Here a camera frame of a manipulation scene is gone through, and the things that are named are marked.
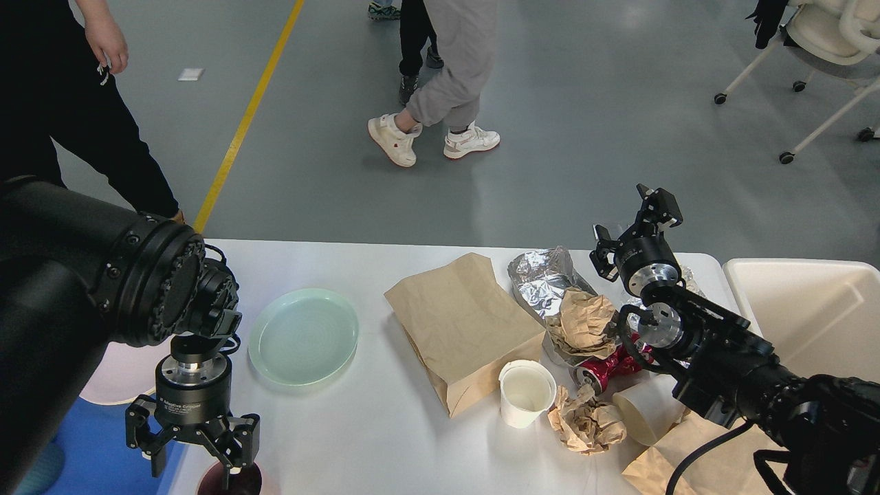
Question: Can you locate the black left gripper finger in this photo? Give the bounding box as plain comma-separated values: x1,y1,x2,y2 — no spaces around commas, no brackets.
194,413,261,475
125,395,180,477

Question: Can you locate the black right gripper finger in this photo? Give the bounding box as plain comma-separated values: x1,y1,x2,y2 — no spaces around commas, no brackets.
590,223,622,282
629,183,684,239

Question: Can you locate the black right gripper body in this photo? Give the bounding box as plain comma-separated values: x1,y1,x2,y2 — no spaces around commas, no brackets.
613,235,681,297

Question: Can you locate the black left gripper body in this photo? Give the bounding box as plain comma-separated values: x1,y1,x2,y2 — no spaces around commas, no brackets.
154,354,232,427

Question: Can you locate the pink mug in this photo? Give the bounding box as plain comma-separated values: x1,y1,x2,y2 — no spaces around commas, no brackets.
196,463,262,495

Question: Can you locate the green plate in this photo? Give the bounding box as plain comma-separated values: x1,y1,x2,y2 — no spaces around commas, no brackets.
248,288,360,388

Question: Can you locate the blue-grey HOME mug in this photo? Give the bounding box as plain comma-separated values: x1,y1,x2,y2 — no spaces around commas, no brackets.
13,443,65,495

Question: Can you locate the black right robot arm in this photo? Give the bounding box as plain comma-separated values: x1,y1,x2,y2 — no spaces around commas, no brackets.
590,184,879,494

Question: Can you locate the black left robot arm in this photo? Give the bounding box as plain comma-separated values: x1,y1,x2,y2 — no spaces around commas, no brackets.
2,176,261,494

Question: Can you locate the blue plastic tray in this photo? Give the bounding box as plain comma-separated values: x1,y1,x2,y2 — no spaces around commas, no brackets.
45,398,184,494

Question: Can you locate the crumpled aluminium foil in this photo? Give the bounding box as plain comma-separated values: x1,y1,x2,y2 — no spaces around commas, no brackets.
508,245,597,325

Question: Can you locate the pink plate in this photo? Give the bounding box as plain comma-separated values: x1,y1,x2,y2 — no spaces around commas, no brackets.
79,339,171,406

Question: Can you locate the crumpled brown paper upper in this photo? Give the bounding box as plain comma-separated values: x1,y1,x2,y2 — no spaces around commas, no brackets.
544,287,618,362

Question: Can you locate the crumpled brown paper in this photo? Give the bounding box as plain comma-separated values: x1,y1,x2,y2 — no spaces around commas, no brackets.
544,287,618,362
548,385,628,455

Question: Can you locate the crushed red can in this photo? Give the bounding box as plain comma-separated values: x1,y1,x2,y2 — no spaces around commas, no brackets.
570,344,642,395

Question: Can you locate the brown paper bag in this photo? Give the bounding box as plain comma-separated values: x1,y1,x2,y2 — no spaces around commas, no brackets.
384,253,545,417
622,413,780,494

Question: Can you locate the white paper cup upright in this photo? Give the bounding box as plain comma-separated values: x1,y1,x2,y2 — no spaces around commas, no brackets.
498,360,557,429

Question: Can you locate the crumpled brown paper lower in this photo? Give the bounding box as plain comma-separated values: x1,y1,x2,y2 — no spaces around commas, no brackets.
548,385,628,455

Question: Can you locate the white plastic bin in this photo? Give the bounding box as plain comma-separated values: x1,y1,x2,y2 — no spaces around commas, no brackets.
723,258,879,382

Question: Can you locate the brown paper bag lower right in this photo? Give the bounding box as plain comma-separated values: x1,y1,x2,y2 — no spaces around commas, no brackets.
622,413,780,494

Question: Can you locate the white office chair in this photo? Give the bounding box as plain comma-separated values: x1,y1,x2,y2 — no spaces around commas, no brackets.
714,1,879,165

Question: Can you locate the person in grey trousers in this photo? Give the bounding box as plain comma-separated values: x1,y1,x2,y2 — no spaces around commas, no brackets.
367,1,501,167

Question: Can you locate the person in grey sneakers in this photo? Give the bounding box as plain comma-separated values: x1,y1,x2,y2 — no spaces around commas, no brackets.
398,1,444,106

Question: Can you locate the person in tan boots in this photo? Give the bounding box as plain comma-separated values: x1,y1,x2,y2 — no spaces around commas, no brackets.
1,1,185,223

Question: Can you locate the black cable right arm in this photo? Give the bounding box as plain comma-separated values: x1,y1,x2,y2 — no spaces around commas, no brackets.
664,421,754,495

